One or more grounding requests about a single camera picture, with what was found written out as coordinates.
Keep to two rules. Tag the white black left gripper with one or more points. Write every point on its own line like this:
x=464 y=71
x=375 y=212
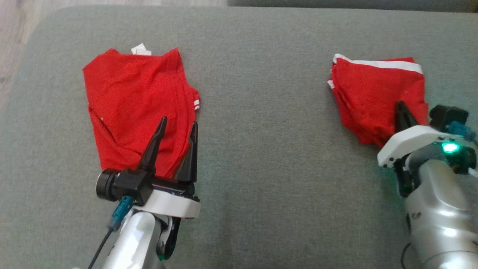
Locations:
x=175 y=205

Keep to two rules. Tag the red shorts white stripe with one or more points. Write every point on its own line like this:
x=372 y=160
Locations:
x=369 y=101

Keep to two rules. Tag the grey sofa back cushion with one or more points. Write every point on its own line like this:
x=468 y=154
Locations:
x=354 y=3

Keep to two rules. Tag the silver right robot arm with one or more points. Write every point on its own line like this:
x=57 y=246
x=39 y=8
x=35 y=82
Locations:
x=440 y=209

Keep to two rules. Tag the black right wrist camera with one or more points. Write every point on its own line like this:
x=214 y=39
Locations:
x=446 y=114

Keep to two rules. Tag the red white basketball jersey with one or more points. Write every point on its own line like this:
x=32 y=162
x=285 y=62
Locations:
x=134 y=104

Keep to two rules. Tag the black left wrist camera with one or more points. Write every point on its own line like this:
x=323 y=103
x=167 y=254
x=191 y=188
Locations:
x=129 y=185

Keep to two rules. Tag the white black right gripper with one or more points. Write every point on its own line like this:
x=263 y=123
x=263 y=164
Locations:
x=410 y=140

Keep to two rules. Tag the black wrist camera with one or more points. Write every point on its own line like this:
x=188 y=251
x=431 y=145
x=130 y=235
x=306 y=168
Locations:
x=446 y=114
x=129 y=185

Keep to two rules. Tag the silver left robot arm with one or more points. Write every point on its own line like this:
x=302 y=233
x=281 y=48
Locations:
x=134 y=243

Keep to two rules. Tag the grey sofa seat cushion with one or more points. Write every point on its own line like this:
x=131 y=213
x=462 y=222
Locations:
x=261 y=149

